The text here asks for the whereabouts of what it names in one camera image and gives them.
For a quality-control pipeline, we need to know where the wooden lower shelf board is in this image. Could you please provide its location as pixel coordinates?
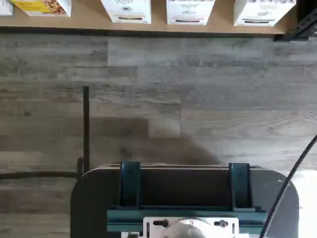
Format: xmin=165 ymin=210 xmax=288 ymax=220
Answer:
xmin=0 ymin=0 xmax=298 ymax=38

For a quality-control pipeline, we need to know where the white box green strip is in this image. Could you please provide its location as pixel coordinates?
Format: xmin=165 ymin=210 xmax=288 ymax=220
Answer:
xmin=232 ymin=0 xmax=297 ymax=27

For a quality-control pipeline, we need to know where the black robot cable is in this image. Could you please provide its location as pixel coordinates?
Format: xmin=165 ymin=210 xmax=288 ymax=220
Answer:
xmin=262 ymin=133 xmax=317 ymax=238

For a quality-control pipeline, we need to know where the white box pink strip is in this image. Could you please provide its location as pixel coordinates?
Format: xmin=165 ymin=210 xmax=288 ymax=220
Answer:
xmin=165 ymin=0 xmax=215 ymax=25

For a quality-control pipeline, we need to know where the yellow purely elizabeth box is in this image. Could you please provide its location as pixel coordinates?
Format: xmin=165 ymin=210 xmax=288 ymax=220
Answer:
xmin=9 ymin=0 xmax=72 ymax=18

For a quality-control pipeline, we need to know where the black perforated shelf upright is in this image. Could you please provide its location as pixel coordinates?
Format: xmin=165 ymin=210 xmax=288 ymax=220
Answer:
xmin=274 ymin=0 xmax=317 ymax=42

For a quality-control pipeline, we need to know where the black thin rod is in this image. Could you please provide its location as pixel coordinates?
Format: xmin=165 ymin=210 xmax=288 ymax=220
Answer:
xmin=82 ymin=85 xmax=90 ymax=174

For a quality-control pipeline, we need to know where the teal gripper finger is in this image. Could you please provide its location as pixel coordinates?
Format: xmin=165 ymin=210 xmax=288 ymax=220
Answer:
xmin=120 ymin=161 xmax=141 ymax=208
xmin=228 ymin=162 xmax=252 ymax=211

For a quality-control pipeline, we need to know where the blue white oatmeal box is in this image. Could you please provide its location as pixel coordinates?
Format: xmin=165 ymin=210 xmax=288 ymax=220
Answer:
xmin=0 ymin=0 xmax=13 ymax=16

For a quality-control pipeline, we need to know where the white box orange strip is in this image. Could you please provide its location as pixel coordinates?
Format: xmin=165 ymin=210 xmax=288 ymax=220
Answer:
xmin=100 ymin=0 xmax=152 ymax=24

